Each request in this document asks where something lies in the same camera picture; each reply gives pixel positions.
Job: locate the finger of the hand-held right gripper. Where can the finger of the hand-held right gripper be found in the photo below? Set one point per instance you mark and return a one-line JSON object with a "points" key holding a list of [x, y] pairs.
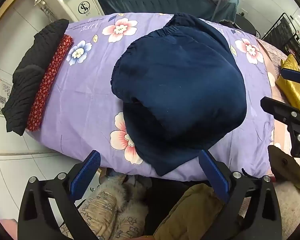
{"points": [[291, 74], [277, 107]]}

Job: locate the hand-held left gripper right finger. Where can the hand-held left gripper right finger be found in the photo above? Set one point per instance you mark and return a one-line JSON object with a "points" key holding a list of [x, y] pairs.
{"points": [[213, 173]]}

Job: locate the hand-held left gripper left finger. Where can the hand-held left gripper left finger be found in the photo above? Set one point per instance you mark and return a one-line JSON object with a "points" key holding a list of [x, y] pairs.
{"points": [[86, 173]]}

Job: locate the navy blue jacket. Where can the navy blue jacket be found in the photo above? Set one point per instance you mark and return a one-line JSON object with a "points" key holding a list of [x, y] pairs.
{"points": [[177, 80]]}

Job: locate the golden yellow jacket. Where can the golden yellow jacket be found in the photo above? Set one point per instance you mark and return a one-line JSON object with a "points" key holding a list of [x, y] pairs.
{"points": [[292, 92]]}

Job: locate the pink patterned blanket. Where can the pink patterned blanket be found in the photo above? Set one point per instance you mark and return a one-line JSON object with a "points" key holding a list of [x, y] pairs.
{"points": [[275, 62]]}

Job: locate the beige fur-trimmed floral clothing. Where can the beige fur-trimmed floral clothing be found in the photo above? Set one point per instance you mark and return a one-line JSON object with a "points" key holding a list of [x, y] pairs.
{"points": [[110, 205]]}

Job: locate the person's olive green coat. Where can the person's olive green coat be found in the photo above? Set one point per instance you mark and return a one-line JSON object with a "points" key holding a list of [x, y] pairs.
{"points": [[190, 212]]}

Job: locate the black round stool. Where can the black round stool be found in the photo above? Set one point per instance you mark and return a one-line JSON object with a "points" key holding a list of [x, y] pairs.
{"points": [[245, 23]]}

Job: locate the purple floral quilt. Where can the purple floral quilt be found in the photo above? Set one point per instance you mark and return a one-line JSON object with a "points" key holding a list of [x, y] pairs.
{"points": [[90, 100]]}

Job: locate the red floral cloth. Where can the red floral cloth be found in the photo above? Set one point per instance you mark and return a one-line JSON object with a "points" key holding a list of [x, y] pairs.
{"points": [[47, 85]]}

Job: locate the grey metal pole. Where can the grey metal pole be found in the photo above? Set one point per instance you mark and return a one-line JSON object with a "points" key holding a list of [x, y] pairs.
{"points": [[219, 0]]}

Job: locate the black knit garment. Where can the black knit garment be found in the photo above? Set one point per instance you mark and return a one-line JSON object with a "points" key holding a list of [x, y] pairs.
{"points": [[22, 85]]}

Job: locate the printed paper notice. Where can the printed paper notice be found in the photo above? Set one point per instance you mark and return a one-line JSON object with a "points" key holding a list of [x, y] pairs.
{"points": [[1, 92]]}

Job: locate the white floor-standing machine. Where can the white floor-standing machine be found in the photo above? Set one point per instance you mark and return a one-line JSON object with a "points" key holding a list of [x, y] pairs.
{"points": [[72, 2]]}

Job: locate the white wall socket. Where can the white wall socket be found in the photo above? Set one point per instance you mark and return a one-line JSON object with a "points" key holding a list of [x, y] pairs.
{"points": [[244, 12]]}

